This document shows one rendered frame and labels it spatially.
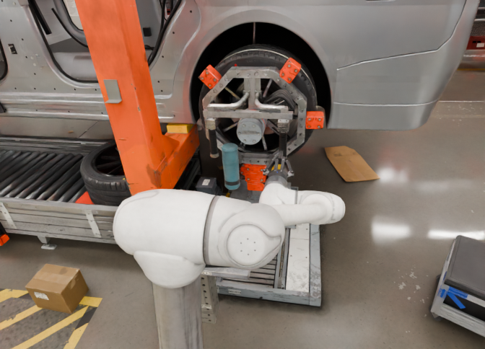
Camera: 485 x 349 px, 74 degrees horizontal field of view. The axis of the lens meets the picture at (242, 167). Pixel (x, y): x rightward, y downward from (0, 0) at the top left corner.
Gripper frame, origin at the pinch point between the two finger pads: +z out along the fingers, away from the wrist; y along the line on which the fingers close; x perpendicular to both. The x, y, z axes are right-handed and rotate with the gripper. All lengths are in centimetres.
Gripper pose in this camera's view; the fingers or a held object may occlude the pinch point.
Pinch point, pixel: (280, 157)
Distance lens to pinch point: 144.1
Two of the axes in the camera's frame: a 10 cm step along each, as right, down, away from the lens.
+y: 9.8, 0.6, -1.7
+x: -0.5, -8.4, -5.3
